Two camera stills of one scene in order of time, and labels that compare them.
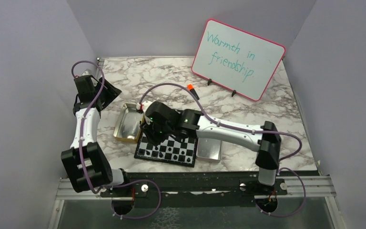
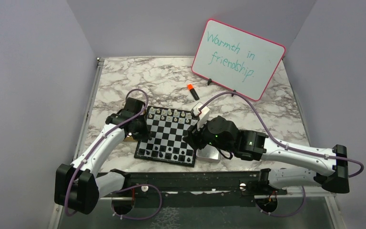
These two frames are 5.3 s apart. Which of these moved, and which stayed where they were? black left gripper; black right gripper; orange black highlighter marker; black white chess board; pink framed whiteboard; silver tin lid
Moved: black right gripper; black left gripper
Stayed: orange black highlighter marker; black white chess board; silver tin lid; pink framed whiteboard
